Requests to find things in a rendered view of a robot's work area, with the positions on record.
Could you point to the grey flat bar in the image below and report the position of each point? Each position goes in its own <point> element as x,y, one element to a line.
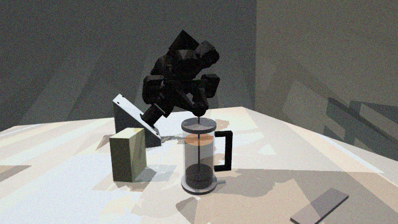
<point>319,208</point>

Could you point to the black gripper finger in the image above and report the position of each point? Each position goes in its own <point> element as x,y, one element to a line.
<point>199,93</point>
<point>175,96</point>

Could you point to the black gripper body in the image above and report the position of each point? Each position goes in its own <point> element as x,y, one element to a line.
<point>152,85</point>

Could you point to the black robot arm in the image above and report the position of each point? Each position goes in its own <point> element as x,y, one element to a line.
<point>186,56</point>

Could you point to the french press coffee maker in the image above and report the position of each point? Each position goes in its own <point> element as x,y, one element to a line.
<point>199,152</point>

